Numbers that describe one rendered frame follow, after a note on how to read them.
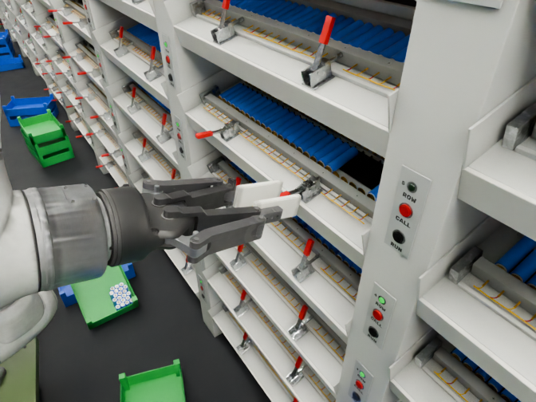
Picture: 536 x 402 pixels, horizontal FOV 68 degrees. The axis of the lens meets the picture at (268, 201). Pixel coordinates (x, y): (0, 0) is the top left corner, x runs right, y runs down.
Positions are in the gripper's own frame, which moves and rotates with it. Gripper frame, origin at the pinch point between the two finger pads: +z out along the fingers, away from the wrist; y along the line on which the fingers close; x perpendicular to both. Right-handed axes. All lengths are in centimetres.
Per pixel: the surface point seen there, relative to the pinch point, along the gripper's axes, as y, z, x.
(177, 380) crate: 45, 20, 103
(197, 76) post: 54, 18, -1
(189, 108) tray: 54, 17, 7
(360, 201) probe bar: -0.1, 19.2, 3.0
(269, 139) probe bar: 24.5, 19.2, 3.2
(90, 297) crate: 96, 5, 103
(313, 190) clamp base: 8.3, 17.3, 5.4
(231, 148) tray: 31.8, 15.7, 8.1
